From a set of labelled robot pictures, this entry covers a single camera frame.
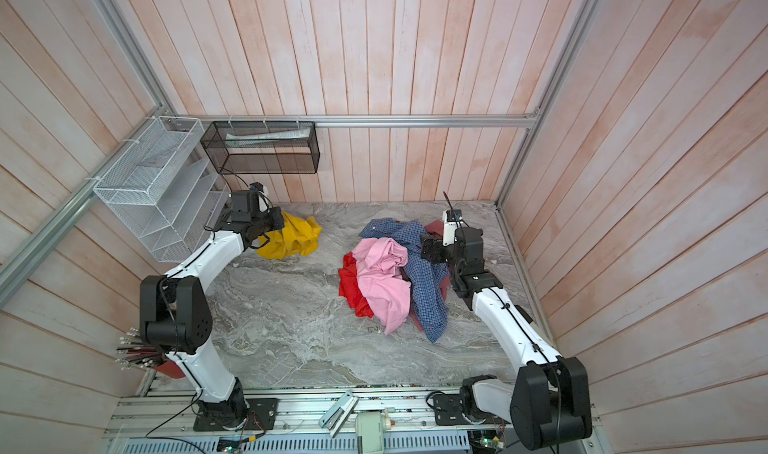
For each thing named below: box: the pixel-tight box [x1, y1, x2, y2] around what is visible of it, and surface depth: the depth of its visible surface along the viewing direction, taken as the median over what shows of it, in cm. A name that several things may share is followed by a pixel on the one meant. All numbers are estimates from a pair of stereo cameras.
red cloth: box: [338, 252, 374, 319], surface depth 94 cm
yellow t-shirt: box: [256, 212, 323, 260], surface depth 95 cm
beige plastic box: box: [356, 411, 391, 454], surface depth 68 cm
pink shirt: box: [352, 237, 411, 336], surface depth 86 cm
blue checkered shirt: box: [360, 218, 450, 343], surface depth 87 cm
